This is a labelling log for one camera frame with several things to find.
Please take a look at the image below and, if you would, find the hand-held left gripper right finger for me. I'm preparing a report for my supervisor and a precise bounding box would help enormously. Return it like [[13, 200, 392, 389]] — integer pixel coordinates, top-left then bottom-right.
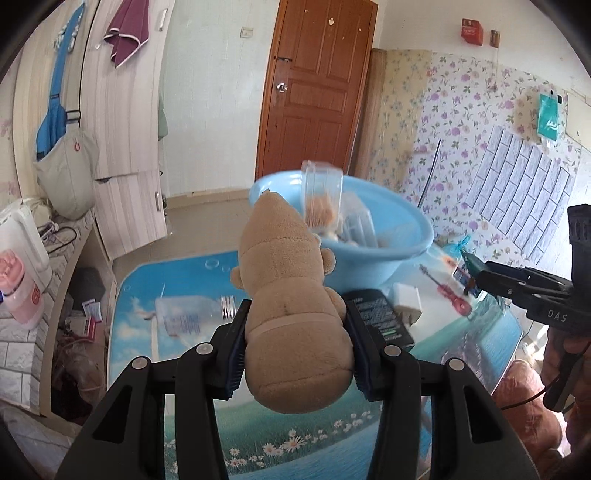
[[345, 302, 540, 480]]

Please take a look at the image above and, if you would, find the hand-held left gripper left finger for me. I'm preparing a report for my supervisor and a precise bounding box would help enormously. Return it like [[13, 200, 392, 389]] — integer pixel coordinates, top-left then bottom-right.
[[55, 299, 253, 480]]

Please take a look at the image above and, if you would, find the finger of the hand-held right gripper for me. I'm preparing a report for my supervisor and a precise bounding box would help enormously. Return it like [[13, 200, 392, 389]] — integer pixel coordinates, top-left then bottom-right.
[[486, 261, 574, 297], [475, 270, 556, 308]]

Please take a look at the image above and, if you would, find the clear plastic bottle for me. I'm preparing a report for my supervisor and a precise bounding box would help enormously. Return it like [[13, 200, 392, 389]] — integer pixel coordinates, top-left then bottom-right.
[[154, 295, 238, 340]]

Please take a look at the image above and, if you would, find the white charger plug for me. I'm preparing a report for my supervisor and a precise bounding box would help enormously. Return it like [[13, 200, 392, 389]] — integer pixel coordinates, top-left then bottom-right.
[[388, 282, 423, 326]]

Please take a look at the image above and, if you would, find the tan plush toy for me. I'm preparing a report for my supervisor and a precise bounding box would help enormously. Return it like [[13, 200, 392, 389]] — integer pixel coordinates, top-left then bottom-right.
[[231, 189, 356, 414]]

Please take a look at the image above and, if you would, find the light blue plastic basin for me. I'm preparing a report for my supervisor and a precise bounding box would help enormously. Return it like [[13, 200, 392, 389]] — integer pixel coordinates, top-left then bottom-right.
[[248, 170, 435, 291]]

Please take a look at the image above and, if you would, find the clear plastic bag of sticks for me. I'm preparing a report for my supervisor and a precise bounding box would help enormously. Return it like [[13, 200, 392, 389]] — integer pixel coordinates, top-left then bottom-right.
[[339, 191, 377, 245]]

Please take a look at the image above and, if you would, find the clear box of wooden sticks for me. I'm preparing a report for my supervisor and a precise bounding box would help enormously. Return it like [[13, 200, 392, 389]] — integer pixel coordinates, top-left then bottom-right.
[[301, 159, 345, 232]]

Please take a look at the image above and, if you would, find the black cosmetic tube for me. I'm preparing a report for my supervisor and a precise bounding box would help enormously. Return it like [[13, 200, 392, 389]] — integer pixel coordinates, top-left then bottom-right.
[[346, 288, 416, 349]]

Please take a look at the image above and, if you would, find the pink screwdriver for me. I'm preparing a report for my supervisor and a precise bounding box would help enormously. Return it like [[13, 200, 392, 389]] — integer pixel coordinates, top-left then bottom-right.
[[419, 263, 472, 318]]

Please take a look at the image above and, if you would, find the pink fluffy cloth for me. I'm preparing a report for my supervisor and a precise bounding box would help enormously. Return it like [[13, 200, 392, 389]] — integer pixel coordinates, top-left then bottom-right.
[[492, 360, 566, 467]]

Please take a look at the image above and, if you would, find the teal paper bag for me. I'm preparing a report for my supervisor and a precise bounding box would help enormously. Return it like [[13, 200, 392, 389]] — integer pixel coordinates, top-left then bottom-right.
[[537, 91, 568, 141]]

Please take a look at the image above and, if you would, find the yellow floral mattress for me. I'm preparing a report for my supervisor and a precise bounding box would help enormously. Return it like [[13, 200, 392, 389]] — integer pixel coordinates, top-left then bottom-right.
[[369, 50, 432, 195]]

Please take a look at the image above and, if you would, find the brick pattern counter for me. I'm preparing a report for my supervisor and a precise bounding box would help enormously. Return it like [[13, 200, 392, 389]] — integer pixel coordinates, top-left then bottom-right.
[[0, 217, 98, 411]]

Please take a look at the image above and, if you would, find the rolled bamboo mat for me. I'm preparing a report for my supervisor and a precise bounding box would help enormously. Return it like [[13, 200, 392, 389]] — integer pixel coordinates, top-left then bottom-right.
[[358, 48, 386, 178]]

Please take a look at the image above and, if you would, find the pink drinking bottle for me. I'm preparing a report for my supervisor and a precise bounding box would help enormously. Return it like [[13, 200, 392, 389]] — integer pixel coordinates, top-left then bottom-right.
[[0, 249, 42, 330]]

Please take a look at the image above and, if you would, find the grey fabric bag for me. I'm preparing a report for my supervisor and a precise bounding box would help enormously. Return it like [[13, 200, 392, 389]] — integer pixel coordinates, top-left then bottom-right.
[[36, 127, 100, 220]]

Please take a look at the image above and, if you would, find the white electric kettle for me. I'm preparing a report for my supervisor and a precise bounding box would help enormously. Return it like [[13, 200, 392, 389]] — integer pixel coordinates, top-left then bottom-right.
[[0, 200, 51, 296]]

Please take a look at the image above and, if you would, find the brown wooden door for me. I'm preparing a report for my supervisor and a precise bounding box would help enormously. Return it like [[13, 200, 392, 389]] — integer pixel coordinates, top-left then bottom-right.
[[255, 0, 379, 183]]

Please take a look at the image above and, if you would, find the white wood-grain wardrobe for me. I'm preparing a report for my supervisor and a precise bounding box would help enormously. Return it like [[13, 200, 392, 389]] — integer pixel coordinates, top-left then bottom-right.
[[11, 0, 178, 261]]

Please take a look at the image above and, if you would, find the maroon towel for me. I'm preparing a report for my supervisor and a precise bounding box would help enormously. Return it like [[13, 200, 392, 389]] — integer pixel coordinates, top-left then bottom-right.
[[104, 0, 151, 69]]

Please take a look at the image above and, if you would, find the black cable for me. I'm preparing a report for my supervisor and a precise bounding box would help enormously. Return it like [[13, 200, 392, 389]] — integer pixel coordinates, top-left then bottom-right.
[[39, 222, 77, 254]]

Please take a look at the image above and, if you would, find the red wall alarm box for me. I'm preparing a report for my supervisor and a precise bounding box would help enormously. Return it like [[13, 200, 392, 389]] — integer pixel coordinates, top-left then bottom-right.
[[461, 18, 485, 44]]

